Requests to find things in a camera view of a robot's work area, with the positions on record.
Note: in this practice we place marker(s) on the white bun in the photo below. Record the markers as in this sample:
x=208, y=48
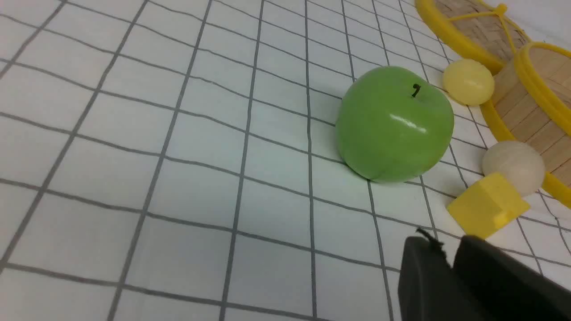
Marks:
x=519, y=163

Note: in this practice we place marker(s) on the white grid tablecloth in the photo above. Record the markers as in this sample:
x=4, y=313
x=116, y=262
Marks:
x=176, y=160

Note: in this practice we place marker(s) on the green apple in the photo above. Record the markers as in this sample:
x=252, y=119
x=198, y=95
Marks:
x=393, y=125

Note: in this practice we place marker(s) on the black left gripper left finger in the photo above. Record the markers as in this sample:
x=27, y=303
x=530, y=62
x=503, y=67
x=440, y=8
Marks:
x=429, y=289

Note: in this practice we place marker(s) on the woven bamboo steamer lid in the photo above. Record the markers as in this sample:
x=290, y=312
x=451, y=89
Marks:
x=474, y=30

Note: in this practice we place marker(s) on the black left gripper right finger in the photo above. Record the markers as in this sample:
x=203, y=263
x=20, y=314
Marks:
x=506, y=288

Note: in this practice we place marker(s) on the bamboo steamer tray yellow rim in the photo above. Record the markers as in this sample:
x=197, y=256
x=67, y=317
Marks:
x=531, y=104

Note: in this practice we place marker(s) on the pale yellow bun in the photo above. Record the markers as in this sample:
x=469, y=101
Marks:
x=468, y=82

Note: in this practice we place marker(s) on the yellow cube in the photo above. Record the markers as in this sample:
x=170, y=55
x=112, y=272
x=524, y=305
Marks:
x=487, y=206

